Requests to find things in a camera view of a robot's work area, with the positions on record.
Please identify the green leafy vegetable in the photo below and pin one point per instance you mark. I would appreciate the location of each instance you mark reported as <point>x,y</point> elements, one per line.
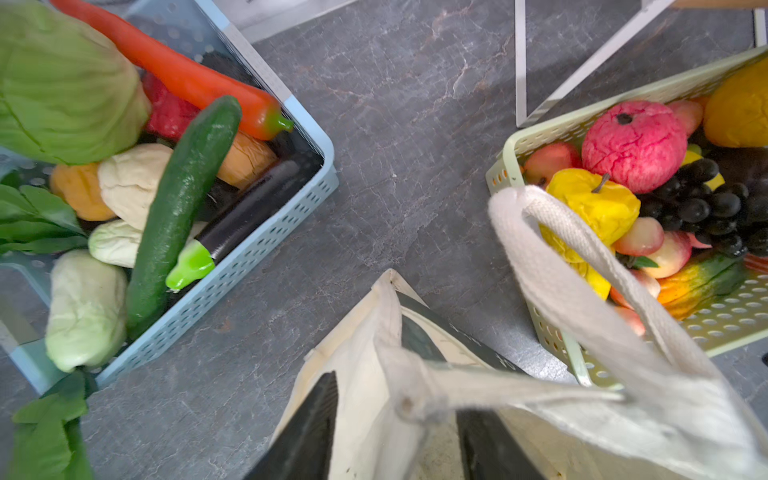
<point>35,221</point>

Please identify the pink wrinkled apple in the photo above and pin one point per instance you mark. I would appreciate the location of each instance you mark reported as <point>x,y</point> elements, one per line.
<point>639,144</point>

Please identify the green plastic fruit basket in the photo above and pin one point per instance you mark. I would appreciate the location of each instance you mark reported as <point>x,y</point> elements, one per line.
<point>722,324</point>

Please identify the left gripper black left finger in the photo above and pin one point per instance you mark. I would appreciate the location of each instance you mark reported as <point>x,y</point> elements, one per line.
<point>303,450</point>

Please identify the green cucumber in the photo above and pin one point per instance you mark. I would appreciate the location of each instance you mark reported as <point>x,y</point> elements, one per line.
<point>189,175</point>

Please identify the yellow apple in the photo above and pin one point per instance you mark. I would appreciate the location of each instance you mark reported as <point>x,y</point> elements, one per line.
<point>608,208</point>

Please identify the white garlic bulb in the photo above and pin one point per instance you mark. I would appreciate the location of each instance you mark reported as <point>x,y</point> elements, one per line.
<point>129,181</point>

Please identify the black grape bunch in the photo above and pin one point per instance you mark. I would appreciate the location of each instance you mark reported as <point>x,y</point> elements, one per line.
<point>728,214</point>

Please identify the brown potato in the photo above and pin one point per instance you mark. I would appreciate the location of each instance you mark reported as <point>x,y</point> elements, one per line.
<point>246,160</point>

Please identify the red chili pepper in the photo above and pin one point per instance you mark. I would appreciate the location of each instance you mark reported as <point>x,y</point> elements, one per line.
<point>199,85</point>

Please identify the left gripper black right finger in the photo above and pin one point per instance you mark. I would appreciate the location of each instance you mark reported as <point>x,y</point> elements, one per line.
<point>488,449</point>

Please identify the dark purple eggplant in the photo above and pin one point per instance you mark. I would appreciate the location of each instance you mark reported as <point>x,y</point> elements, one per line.
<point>252,207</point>

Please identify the green cabbage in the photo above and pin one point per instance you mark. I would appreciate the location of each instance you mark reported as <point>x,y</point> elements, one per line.
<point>68,96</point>

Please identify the yellow orange citrus fruit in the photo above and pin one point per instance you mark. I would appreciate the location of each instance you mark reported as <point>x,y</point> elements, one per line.
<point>736,113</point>

